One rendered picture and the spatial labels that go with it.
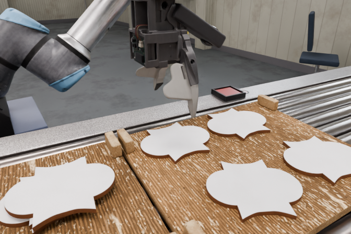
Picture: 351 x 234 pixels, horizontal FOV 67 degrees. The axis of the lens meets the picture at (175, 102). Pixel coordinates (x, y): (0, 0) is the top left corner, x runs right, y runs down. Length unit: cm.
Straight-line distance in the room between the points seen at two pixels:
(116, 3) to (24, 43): 28
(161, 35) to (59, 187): 27
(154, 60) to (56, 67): 44
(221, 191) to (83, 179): 21
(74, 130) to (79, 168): 23
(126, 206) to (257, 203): 19
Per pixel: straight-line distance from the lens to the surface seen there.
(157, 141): 54
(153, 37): 41
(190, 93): 43
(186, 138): 54
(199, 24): 46
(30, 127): 84
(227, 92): 83
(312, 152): 56
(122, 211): 41
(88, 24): 84
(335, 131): 74
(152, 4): 43
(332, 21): 438
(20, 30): 83
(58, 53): 82
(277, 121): 67
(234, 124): 61
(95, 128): 67
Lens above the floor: 123
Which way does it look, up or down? 24 degrees down
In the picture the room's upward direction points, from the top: straight up
